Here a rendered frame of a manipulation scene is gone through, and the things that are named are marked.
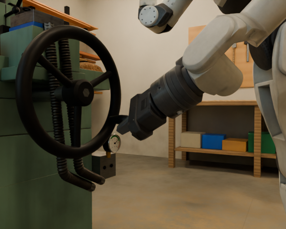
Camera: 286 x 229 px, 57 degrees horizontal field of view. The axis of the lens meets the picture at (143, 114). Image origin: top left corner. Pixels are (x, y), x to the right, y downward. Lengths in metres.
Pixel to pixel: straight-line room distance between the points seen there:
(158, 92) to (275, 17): 0.24
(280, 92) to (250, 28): 0.30
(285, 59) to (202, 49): 0.32
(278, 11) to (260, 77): 0.41
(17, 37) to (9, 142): 0.25
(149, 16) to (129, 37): 3.49
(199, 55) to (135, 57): 3.95
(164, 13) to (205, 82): 0.58
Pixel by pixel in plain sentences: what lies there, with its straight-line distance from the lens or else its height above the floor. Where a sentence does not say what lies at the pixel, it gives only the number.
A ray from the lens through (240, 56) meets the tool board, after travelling 3.88.
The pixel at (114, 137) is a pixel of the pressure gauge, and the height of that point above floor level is 0.68.
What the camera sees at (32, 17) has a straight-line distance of 0.69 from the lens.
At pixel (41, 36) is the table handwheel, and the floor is 0.91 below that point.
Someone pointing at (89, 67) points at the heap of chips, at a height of 0.91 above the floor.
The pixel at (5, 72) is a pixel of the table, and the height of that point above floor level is 0.86.
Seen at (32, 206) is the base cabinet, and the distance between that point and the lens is 0.78.
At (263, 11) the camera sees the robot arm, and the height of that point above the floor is 0.94.
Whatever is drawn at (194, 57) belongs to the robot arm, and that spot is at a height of 0.86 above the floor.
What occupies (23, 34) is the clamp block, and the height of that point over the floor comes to 0.94.
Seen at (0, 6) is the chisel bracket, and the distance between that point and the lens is 0.88.
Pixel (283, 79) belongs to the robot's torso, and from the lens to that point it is 0.76.
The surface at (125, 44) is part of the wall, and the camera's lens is 4.55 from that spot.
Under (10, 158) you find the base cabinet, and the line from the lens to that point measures 0.72.
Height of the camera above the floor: 0.78
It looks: 2 degrees down
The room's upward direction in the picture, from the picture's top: straight up
